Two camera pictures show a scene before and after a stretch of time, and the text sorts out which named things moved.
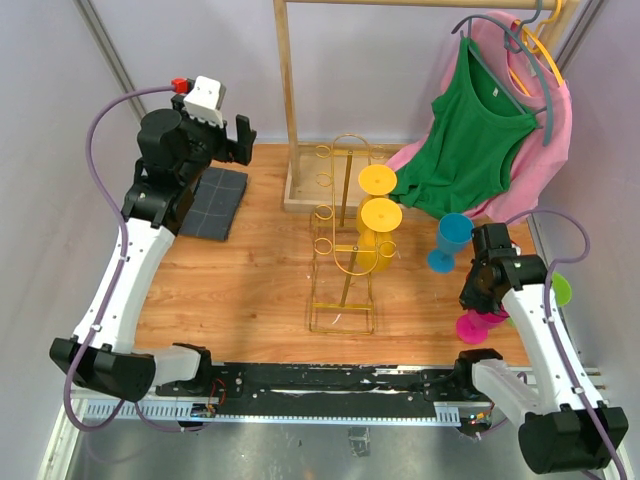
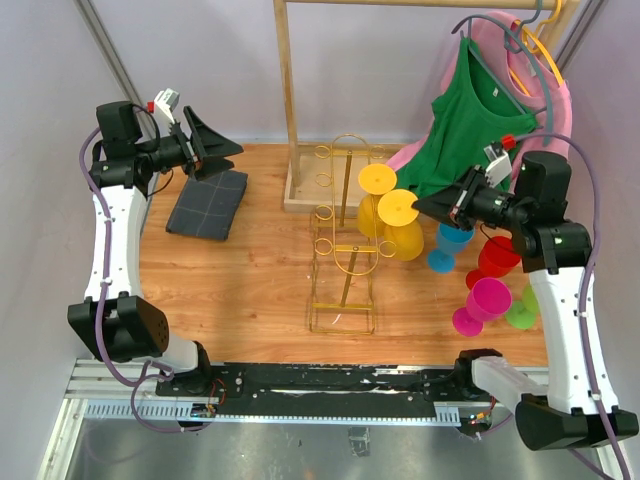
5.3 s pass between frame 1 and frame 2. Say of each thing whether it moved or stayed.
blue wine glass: stayed
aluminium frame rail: stayed
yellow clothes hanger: stayed
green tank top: stayed
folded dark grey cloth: stayed
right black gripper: moved
